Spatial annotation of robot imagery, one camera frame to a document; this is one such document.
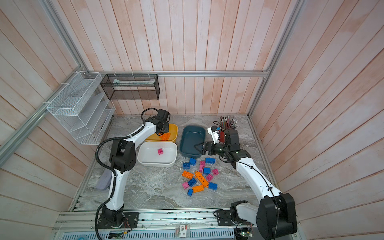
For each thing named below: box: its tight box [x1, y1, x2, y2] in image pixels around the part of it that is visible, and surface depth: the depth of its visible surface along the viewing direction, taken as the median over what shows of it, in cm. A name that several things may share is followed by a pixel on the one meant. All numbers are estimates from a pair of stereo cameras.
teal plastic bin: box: [179, 125, 206, 159], surface depth 106 cm
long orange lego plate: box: [194, 170, 209, 188], surface depth 87 cm
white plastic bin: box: [137, 141, 178, 166], surface depth 99 cm
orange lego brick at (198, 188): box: [192, 184, 204, 193], surface depth 85 cm
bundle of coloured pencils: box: [219, 115, 239, 130], surface depth 99 cm
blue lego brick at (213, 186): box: [208, 182, 218, 191], surface depth 85 cm
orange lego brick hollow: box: [182, 170, 193, 180], surface depth 90 cm
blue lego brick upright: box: [189, 157, 197, 166], surface depth 95 cm
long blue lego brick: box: [205, 158, 216, 164], surface depth 96 cm
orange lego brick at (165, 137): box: [159, 133, 171, 141], surface depth 106 cm
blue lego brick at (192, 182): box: [188, 177, 197, 188], surface depth 87 cm
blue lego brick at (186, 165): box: [182, 162, 191, 169], surface depth 93 cm
